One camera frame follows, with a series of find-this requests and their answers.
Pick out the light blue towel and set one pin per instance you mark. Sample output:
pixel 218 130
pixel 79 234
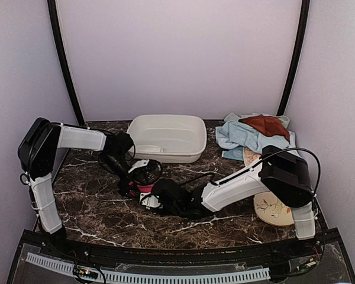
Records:
pixel 233 137

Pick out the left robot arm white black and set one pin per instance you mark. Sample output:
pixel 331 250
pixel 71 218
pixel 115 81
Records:
pixel 37 154

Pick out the white slotted cable duct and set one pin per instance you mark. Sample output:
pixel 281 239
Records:
pixel 131 273

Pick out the white embroidered towel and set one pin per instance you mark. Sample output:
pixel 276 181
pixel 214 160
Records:
pixel 148 149

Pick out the beige bunny print towel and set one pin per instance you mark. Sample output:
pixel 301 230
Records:
pixel 249 156

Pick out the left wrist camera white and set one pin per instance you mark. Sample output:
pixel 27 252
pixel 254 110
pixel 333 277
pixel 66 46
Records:
pixel 138 164

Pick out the round floral wooden plate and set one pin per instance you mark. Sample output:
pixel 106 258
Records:
pixel 270 209

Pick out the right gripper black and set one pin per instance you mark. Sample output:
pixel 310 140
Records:
pixel 160 212

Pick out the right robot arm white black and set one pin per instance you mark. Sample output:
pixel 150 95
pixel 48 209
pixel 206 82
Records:
pixel 279 171

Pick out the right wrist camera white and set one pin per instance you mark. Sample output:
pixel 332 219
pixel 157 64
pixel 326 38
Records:
pixel 150 201

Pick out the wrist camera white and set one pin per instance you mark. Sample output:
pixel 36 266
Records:
pixel 150 201
pixel 138 164

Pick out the pink towel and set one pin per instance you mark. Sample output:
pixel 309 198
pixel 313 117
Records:
pixel 145 188

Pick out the dark red towel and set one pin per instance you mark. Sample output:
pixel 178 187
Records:
pixel 267 125

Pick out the right black frame post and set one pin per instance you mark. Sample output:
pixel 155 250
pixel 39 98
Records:
pixel 296 54

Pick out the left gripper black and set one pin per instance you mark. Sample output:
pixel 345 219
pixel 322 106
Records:
pixel 123 189

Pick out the white plastic basin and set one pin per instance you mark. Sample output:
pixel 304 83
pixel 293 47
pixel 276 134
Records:
pixel 183 137

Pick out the black front rail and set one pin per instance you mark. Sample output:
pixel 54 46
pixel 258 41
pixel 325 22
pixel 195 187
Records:
pixel 270 253

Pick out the black frame post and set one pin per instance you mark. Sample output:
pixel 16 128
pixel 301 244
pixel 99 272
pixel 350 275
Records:
pixel 58 41
pixel 296 54

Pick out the left black frame post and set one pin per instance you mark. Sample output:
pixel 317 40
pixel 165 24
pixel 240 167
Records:
pixel 58 41

